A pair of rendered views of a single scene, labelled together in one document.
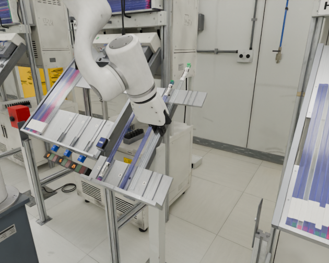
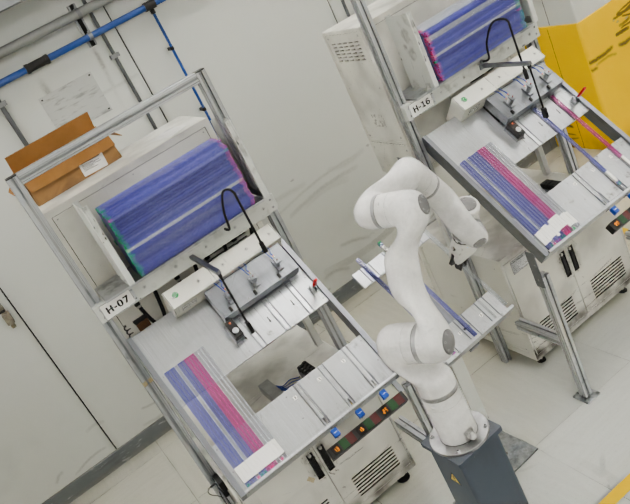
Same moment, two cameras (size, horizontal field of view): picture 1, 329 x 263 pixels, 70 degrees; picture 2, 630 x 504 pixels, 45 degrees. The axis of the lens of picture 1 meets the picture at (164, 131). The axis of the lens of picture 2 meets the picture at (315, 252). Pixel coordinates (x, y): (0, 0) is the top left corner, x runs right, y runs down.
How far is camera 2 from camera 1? 244 cm
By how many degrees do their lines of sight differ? 50
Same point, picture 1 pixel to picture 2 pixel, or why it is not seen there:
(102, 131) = (359, 355)
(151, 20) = (260, 212)
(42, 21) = not seen: outside the picture
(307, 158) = (513, 209)
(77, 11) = (452, 202)
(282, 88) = not seen: hidden behind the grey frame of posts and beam
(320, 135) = (501, 192)
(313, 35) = (413, 133)
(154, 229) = (470, 390)
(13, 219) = not seen: hidden behind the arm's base
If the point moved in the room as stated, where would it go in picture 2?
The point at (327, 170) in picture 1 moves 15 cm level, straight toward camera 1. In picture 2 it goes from (527, 206) to (553, 212)
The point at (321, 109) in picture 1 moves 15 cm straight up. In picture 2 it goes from (482, 177) to (469, 145)
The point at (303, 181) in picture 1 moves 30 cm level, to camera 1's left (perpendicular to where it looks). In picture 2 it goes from (527, 222) to (513, 265)
